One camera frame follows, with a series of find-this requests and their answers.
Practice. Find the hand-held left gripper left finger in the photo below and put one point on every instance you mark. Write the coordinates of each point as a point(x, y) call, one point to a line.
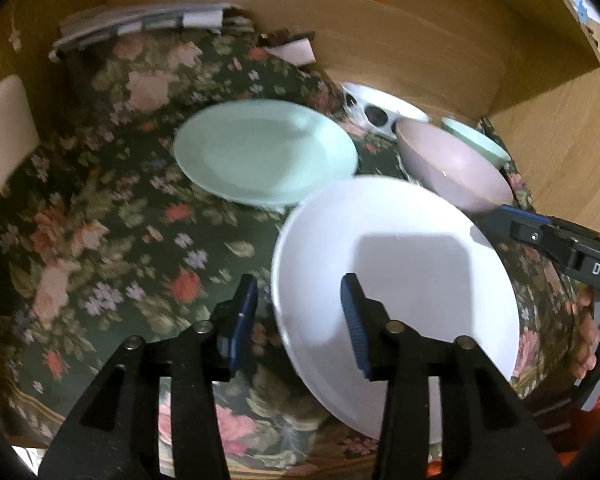
point(245, 320)

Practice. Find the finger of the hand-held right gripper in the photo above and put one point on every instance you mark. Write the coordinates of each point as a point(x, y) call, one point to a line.
point(525, 232)
point(570, 227)

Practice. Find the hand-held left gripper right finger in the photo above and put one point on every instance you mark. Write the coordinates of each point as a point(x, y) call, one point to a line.
point(352, 320)

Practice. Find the pink bowl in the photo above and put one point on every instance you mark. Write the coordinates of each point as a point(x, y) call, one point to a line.
point(450, 165)

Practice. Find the mint green bowl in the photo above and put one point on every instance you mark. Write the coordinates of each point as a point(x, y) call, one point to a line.
point(480, 139)

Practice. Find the large white plate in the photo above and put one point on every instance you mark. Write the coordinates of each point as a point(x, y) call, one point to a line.
point(420, 240)

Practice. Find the mint green plate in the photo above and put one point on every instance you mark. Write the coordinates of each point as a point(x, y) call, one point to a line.
point(260, 155)

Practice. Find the person's right hand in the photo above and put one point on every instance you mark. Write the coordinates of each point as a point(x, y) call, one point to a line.
point(585, 340)

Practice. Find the dark floral tablecloth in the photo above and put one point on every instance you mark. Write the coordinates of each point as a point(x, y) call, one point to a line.
point(105, 240)

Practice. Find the white dish with dark spots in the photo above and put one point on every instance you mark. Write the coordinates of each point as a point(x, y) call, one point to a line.
point(380, 100)

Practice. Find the small blue object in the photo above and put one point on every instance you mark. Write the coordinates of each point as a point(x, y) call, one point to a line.
point(580, 11)

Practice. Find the small white box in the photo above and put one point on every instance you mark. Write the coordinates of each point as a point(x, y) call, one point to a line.
point(295, 51)

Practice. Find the beige chair cushion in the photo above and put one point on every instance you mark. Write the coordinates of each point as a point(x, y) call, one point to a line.
point(5, 130)

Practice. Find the stack of white papers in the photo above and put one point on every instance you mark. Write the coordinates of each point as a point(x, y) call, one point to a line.
point(130, 17)

